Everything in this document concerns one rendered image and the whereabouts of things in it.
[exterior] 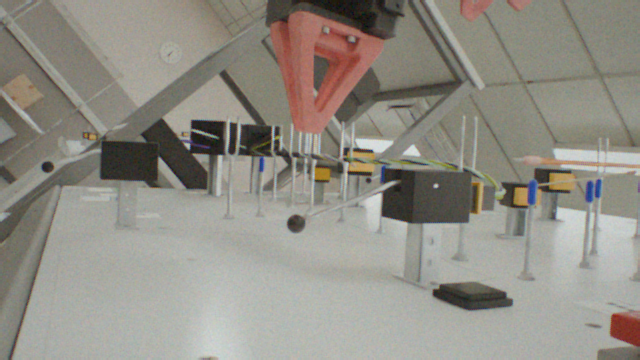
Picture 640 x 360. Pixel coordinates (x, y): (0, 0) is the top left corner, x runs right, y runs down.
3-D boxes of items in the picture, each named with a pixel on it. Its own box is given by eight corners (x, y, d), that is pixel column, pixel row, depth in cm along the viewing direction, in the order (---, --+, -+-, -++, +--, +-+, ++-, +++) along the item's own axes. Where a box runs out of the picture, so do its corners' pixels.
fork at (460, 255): (458, 261, 57) (468, 115, 56) (446, 258, 59) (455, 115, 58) (473, 261, 58) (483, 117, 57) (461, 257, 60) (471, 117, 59)
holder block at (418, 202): (380, 217, 47) (383, 167, 47) (436, 216, 50) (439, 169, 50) (411, 224, 44) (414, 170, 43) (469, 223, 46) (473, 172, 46)
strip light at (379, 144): (413, 143, 560) (419, 138, 562) (353, 139, 676) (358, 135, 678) (422, 157, 566) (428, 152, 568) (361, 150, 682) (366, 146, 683)
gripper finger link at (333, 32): (321, 141, 47) (344, 27, 47) (367, 143, 41) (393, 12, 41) (242, 122, 44) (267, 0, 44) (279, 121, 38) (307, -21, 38)
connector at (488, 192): (427, 206, 49) (429, 182, 49) (469, 206, 51) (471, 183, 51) (453, 210, 46) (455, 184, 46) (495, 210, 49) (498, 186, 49)
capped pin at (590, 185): (595, 269, 57) (602, 180, 56) (579, 268, 57) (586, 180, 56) (588, 266, 58) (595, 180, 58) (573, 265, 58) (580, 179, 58)
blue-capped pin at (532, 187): (513, 277, 51) (520, 178, 51) (525, 276, 52) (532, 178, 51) (526, 281, 50) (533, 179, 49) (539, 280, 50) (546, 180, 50)
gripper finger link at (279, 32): (329, 141, 46) (353, 24, 46) (378, 144, 40) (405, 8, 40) (249, 122, 43) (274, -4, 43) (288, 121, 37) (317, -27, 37)
